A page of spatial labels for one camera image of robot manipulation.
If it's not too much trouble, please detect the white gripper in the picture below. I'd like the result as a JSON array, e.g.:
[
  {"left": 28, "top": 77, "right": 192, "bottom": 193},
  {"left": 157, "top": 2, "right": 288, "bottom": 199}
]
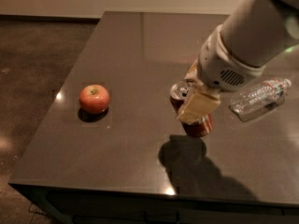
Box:
[{"left": 177, "top": 25, "right": 265, "bottom": 124}]

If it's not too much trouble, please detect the red coke can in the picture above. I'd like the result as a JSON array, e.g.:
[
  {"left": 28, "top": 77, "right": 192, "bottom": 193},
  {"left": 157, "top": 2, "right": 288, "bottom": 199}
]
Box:
[{"left": 170, "top": 79, "right": 213, "bottom": 137}]

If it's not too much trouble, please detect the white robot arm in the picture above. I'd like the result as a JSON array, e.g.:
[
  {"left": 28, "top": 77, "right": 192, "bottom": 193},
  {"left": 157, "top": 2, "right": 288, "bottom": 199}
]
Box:
[{"left": 178, "top": 0, "right": 299, "bottom": 124}]

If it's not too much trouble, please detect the clear plastic water bottle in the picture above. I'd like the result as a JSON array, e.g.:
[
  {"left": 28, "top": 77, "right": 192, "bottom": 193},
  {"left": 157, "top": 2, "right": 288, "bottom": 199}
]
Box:
[{"left": 230, "top": 77, "right": 292, "bottom": 115}]

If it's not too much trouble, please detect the red apple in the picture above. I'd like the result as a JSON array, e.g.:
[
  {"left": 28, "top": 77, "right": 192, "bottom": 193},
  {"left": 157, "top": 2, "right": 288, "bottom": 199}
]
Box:
[{"left": 79, "top": 84, "right": 109, "bottom": 115}]

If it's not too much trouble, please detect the black drawer handle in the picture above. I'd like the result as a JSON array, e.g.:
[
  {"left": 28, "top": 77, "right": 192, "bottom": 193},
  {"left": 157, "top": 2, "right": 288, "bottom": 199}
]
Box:
[{"left": 143, "top": 211, "right": 180, "bottom": 224}]

